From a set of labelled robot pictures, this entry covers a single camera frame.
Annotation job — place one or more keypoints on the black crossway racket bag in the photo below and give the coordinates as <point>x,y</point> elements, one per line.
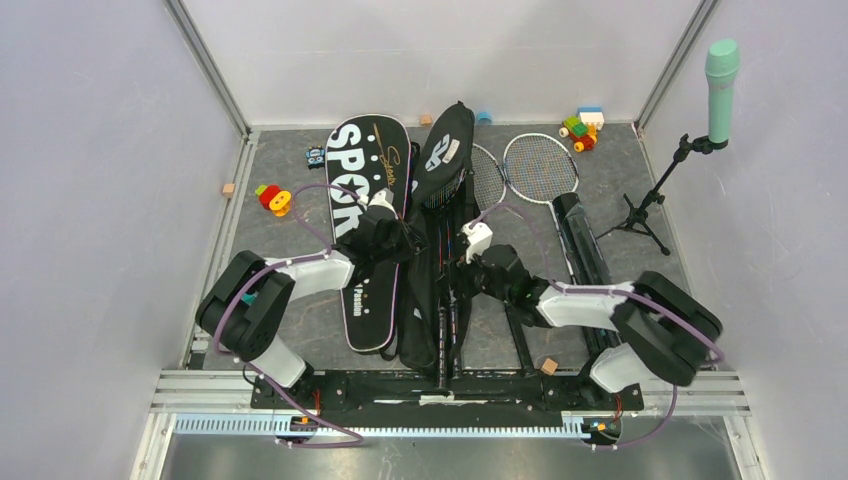
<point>438,175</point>

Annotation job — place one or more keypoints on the green microphone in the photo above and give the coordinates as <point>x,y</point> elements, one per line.
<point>721,69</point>

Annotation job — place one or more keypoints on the black sport racket bag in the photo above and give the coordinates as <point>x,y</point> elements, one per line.
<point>367,162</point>

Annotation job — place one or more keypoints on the black shuttlecock tube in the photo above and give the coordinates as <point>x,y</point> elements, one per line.
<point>585,260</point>

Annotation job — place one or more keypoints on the red yellow toy blocks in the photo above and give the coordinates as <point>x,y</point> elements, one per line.
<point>274,199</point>

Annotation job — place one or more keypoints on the black microphone tripod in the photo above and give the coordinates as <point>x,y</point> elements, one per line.
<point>637,216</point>

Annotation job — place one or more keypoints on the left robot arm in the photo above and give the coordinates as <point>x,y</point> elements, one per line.
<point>244,308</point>

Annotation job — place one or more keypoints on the black white shaft racket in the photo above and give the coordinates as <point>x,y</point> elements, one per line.
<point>539,169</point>

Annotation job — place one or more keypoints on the green blue blocks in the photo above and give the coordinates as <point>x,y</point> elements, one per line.
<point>583,127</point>

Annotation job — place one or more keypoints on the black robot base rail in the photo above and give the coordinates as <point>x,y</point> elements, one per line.
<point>476,398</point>

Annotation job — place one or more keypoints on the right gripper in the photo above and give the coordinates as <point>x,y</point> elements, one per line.
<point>464,271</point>

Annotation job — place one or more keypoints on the teal cube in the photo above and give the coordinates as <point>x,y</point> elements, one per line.
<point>248,299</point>

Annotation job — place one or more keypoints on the white frame racket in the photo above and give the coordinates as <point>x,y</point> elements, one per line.
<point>489,189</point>

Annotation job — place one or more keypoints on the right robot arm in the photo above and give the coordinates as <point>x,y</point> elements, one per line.
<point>665,333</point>

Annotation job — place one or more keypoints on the small wooden cube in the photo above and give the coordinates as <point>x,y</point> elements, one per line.
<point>549,366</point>

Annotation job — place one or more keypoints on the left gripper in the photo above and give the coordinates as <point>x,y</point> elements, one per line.
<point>411,242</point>

